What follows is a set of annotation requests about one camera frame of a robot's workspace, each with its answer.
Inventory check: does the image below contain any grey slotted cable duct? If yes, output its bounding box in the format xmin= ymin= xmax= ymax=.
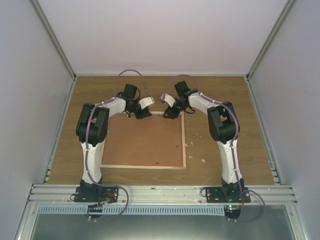
xmin=38 ymin=204 xmax=225 ymax=216

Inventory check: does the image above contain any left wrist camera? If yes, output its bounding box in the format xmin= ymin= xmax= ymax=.
xmin=138 ymin=96 xmax=155 ymax=110

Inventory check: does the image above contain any aluminium front rail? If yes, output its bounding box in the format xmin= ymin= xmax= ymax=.
xmin=27 ymin=184 xmax=298 ymax=206

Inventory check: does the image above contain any right aluminium corner post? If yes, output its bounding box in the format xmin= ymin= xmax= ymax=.
xmin=245 ymin=0 xmax=297 ymax=81

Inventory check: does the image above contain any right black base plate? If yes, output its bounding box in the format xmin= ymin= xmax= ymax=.
xmin=200 ymin=185 xmax=251 ymax=204

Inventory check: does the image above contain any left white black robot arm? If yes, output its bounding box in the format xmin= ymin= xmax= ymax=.
xmin=71 ymin=84 xmax=155 ymax=203

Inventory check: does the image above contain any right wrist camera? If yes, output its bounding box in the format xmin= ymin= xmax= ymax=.
xmin=160 ymin=93 xmax=176 ymax=107

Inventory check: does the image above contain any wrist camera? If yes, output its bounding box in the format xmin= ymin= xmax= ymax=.
xmin=160 ymin=93 xmax=176 ymax=107
xmin=138 ymin=96 xmax=155 ymax=110

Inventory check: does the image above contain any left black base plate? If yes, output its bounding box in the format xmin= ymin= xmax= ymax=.
xmin=70 ymin=186 xmax=119 ymax=204

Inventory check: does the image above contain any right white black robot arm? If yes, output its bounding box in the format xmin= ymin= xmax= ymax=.
xmin=160 ymin=81 xmax=244 ymax=203

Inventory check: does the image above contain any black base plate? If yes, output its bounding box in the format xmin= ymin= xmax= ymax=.
xmin=70 ymin=186 xmax=119 ymax=204
xmin=200 ymin=185 xmax=251 ymax=204

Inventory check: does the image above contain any aluminium corner post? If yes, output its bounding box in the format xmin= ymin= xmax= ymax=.
xmin=245 ymin=0 xmax=297 ymax=81
xmin=29 ymin=0 xmax=77 ymax=81

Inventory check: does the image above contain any left aluminium corner post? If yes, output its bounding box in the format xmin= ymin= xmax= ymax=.
xmin=29 ymin=0 xmax=77 ymax=81

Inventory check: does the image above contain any blue wooden picture frame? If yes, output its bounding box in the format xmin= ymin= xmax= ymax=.
xmin=99 ymin=110 xmax=188 ymax=171

